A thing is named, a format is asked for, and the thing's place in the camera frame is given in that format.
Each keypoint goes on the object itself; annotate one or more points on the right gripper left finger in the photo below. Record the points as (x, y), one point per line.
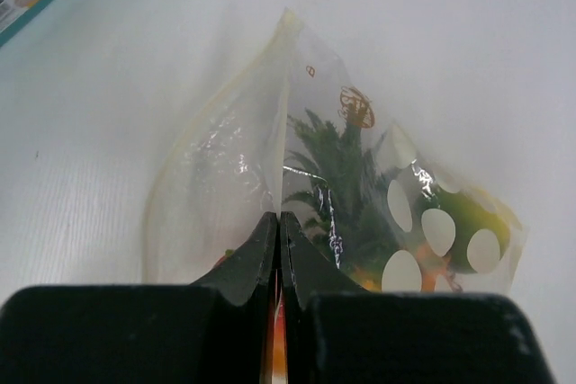
(215, 330)

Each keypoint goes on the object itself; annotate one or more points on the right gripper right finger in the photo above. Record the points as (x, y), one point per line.
(338, 332)

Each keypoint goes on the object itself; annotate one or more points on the fake pineapple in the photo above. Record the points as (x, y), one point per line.
(377, 210)

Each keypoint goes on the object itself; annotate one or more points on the clear zip top bag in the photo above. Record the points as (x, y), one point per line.
(198, 214)

